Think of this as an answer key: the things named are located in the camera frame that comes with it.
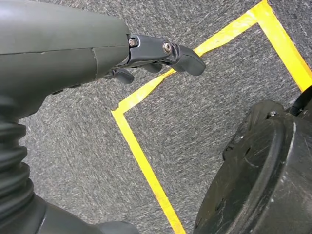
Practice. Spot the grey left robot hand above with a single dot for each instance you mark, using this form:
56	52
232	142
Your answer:
48	48

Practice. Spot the yellow floor tape square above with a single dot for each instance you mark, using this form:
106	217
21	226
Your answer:
141	161

